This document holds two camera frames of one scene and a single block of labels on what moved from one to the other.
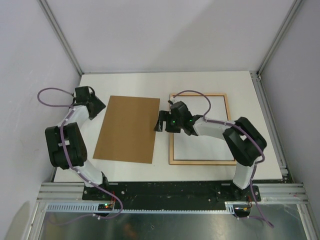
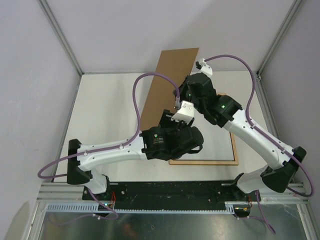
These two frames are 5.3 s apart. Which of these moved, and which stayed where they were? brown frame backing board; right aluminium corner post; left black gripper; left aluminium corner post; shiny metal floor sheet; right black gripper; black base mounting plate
Moved: left black gripper; brown frame backing board; right black gripper
Stayed: right aluminium corner post; left aluminium corner post; black base mounting plate; shiny metal floor sheet
